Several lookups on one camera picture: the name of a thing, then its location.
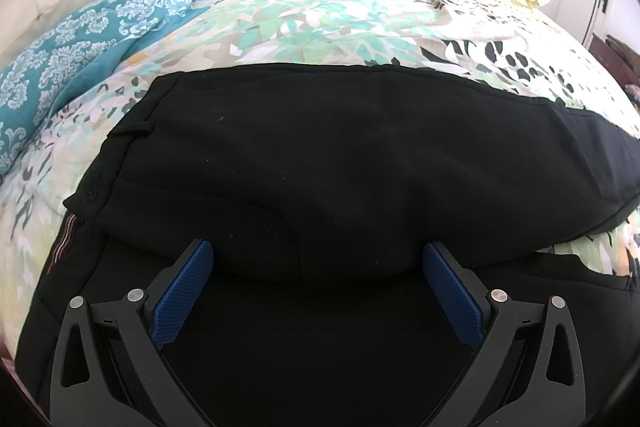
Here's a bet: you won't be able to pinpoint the teal patterned pillow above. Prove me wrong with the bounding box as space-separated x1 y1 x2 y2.
0 0 301 180

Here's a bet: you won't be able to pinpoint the black pants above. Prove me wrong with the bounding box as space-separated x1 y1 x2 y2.
15 63 640 427

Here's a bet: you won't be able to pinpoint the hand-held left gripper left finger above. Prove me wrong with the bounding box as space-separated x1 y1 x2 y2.
37 238 216 427

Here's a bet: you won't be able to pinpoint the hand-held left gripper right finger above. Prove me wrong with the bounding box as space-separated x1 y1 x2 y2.
422 241 587 427

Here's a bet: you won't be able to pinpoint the floral leaf print bedspread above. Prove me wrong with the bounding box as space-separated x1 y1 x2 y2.
0 0 640 358

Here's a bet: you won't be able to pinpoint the dark wooden furniture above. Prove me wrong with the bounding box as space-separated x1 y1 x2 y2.
590 33 640 108

